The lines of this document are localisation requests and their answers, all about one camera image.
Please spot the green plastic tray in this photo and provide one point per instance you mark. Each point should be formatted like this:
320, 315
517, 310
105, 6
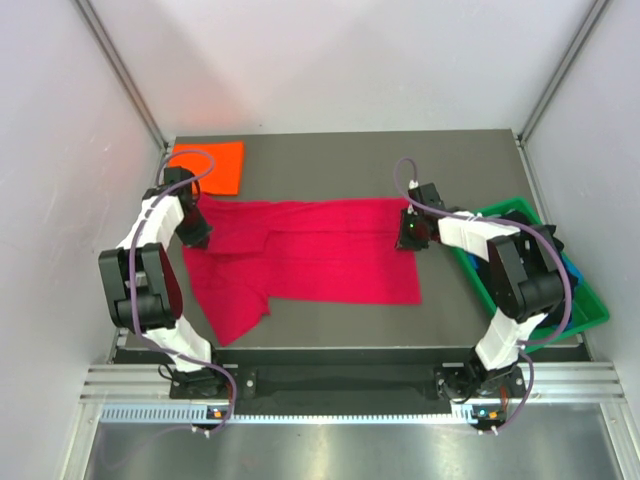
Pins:
588, 310

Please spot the blue t shirt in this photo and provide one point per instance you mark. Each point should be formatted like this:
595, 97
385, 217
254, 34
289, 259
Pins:
482, 269

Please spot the right aluminium frame post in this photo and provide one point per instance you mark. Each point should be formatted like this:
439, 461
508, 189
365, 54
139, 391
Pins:
587, 25

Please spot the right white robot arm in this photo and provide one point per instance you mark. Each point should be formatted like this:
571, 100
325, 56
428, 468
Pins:
523, 268

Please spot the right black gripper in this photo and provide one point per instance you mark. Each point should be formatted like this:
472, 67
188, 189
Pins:
404, 242

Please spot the aluminium frame post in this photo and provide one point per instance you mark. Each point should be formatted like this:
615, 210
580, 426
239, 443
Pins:
587, 25
99, 32

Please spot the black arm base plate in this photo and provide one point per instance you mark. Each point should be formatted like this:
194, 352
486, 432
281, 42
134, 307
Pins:
340, 381

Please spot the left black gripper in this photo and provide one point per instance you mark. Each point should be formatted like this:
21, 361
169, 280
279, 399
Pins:
201, 237

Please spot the left aluminium frame post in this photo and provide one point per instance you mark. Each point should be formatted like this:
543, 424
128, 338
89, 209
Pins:
99, 32

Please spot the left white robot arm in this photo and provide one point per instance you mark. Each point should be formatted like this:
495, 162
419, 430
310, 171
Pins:
143, 294

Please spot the folded orange t shirt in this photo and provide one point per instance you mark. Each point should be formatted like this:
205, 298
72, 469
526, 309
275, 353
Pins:
225, 179

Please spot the red t shirt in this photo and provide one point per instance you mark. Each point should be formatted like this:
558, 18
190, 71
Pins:
340, 251

